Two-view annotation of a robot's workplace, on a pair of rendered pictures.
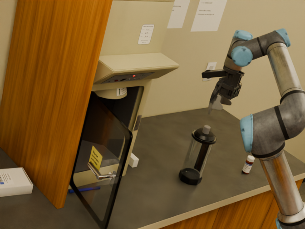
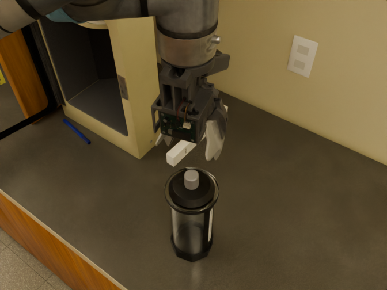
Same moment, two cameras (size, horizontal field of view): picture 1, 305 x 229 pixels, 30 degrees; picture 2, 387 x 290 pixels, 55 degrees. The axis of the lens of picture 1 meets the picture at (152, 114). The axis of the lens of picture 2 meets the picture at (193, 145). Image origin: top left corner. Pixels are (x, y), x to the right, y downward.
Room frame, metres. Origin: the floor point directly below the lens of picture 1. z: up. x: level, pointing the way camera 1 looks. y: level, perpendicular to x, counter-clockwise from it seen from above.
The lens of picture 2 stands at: (2.14, -0.67, 1.77)
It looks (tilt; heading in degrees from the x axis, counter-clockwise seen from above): 48 degrees down; 84
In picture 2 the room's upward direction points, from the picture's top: straight up
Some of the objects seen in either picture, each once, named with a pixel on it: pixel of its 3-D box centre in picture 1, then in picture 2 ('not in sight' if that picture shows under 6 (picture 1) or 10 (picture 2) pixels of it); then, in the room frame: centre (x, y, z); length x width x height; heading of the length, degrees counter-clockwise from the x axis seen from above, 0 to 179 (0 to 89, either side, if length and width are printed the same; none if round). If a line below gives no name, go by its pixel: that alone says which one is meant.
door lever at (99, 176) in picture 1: (99, 170); not in sight; (1.62, 0.12, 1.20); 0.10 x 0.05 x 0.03; 39
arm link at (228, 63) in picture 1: (234, 63); (189, 39); (2.18, -0.26, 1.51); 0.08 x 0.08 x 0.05
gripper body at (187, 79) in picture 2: (229, 82); (186, 92); (2.17, -0.26, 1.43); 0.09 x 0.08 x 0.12; 63
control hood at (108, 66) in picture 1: (135, 73); not in sight; (1.90, 0.10, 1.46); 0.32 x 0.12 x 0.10; 138
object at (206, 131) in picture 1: (205, 133); (191, 184); (2.18, -0.24, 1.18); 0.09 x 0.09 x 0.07
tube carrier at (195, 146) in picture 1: (197, 156); (192, 216); (2.18, -0.24, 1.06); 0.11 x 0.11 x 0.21
